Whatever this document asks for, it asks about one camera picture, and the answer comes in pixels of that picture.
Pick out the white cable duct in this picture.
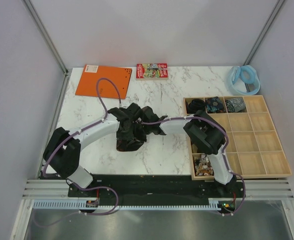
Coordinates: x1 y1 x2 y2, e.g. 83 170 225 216
33 198 233 211

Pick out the rolled blue floral tie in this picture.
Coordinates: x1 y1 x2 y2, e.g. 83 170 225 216
205 96 226 114

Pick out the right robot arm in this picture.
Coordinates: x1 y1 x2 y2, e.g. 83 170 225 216
140 106 237 197

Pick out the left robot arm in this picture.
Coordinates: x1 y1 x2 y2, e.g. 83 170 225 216
43 103 145 197

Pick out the orange board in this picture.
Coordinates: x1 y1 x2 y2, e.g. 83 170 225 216
75 64 132 100

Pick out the light blue headband device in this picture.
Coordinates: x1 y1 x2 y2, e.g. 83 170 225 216
225 65 261 96

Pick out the rolled dark teal tie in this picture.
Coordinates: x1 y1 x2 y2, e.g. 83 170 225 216
186 98 206 114

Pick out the red green book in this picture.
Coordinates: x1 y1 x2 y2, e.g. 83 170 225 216
136 63 168 80

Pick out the rolled grey paisley tie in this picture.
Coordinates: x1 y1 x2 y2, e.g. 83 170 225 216
225 97 246 113

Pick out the black orange floral tie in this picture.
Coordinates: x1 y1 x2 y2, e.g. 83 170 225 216
116 124 147 152

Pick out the wooden compartment tray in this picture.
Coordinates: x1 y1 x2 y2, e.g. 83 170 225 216
183 95 293 181

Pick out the rolled multicolour patterned tie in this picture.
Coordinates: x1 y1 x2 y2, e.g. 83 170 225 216
193 154 214 177

